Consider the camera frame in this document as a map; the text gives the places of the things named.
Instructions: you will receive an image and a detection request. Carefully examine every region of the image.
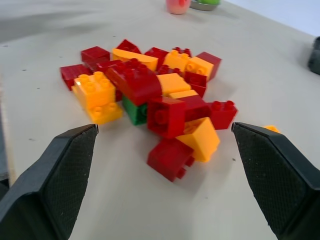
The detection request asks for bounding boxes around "yellow two-stud brick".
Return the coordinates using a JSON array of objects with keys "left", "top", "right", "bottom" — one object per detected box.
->
[{"left": 87, "top": 101, "right": 124, "bottom": 125}]

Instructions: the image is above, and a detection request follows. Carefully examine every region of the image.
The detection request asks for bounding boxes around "red toy brick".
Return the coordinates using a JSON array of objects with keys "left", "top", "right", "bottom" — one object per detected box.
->
[
  {"left": 115, "top": 38, "right": 142, "bottom": 55},
  {"left": 95, "top": 59, "right": 124, "bottom": 74},
  {"left": 80, "top": 45, "right": 111, "bottom": 69},
  {"left": 183, "top": 70, "right": 208, "bottom": 99},
  {"left": 195, "top": 51, "right": 223, "bottom": 82},
  {"left": 178, "top": 94, "right": 211, "bottom": 123},
  {"left": 59, "top": 63, "right": 94, "bottom": 92},
  {"left": 144, "top": 46, "right": 170, "bottom": 71}
]

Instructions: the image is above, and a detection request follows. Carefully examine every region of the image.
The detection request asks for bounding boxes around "dark grey object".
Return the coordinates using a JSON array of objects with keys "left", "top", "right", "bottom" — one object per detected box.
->
[{"left": 307, "top": 36, "right": 320, "bottom": 76}]

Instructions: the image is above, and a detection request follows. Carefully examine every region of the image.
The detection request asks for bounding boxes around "flat yellow brick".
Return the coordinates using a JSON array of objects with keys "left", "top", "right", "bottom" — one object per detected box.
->
[{"left": 167, "top": 89, "right": 200, "bottom": 100}]

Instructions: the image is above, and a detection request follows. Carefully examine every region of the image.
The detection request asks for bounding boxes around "long yellow curved brick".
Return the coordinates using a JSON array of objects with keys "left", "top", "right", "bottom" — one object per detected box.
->
[{"left": 111, "top": 47, "right": 159, "bottom": 72}]

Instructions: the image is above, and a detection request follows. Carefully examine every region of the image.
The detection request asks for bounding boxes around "green toy brick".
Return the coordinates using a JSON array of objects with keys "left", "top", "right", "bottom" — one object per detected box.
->
[{"left": 121, "top": 95, "right": 149, "bottom": 127}]

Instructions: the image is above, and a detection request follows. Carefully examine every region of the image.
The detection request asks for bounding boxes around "red hollow-side brick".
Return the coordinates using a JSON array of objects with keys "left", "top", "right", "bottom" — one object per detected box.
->
[{"left": 146, "top": 96, "right": 187, "bottom": 140}]

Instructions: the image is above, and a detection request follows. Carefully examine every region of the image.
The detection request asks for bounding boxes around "red two-stud brick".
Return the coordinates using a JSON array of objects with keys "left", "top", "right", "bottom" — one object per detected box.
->
[{"left": 208, "top": 100, "right": 239, "bottom": 131}]

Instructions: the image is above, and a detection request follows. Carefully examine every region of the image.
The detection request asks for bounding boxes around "yellow sloped brick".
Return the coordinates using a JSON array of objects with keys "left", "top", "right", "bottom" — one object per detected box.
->
[
  {"left": 155, "top": 72, "right": 192, "bottom": 97},
  {"left": 174, "top": 116, "right": 221, "bottom": 164}
]

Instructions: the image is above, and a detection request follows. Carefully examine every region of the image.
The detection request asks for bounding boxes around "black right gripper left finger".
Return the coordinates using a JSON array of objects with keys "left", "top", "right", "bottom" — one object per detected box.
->
[{"left": 0, "top": 123, "right": 99, "bottom": 240}]

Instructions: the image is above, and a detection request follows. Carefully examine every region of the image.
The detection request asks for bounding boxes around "yellow four-stud brick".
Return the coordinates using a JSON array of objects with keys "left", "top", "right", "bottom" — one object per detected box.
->
[{"left": 71, "top": 71, "right": 117, "bottom": 114}]

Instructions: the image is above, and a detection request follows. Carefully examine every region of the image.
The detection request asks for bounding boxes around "yellow studded brick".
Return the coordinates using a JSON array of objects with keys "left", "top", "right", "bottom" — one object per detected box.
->
[
  {"left": 162, "top": 49, "right": 190, "bottom": 73},
  {"left": 185, "top": 56, "right": 215, "bottom": 82}
]

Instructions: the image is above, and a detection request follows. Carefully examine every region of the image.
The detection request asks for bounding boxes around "red studded brick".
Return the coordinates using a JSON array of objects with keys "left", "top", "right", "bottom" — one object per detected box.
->
[
  {"left": 146, "top": 137, "right": 196, "bottom": 183},
  {"left": 172, "top": 46, "right": 193, "bottom": 59},
  {"left": 156, "top": 64, "right": 184, "bottom": 76}
]

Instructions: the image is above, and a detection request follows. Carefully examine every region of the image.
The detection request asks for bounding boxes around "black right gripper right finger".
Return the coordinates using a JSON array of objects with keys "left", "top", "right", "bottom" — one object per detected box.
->
[{"left": 231, "top": 121, "right": 320, "bottom": 240}]

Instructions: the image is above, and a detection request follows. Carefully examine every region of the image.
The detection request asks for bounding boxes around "large red curved brick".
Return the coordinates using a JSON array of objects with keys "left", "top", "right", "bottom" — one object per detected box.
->
[{"left": 104, "top": 58, "right": 163, "bottom": 106}]

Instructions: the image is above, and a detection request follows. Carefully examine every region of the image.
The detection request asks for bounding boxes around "small yellow brick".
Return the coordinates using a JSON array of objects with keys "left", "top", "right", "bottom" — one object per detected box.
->
[{"left": 263, "top": 124, "right": 281, "bottom": 134}]

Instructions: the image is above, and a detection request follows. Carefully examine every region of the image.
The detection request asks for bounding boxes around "pink cup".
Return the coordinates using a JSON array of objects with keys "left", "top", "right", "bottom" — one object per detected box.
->
[{"left": 165, "top": 0, "right": 192, "bottom": 15}]

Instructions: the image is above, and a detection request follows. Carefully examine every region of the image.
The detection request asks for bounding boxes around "grey dish with green item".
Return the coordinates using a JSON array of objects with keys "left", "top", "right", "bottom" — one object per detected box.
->
[{"left": 189, "top": 0, "right": 222, "bottom": 12}]

